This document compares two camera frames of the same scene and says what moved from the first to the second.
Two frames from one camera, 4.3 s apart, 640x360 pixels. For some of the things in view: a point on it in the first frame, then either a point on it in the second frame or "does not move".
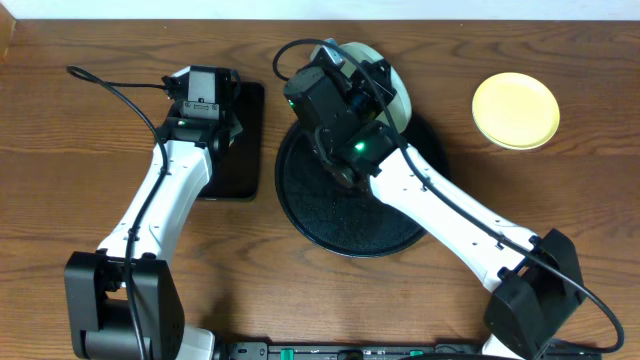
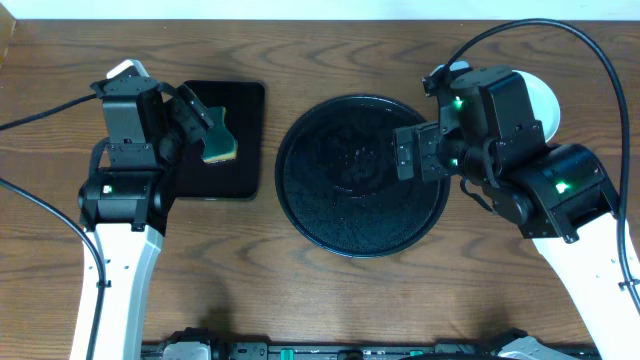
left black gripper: [231, 128] → [193, 113]
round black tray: [341, 219] does not move
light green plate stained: [401, 107] → [543, 103]
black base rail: [373, 351] does not move
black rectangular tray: [238, 174] does not move
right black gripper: [366, 84] → [429, 139]
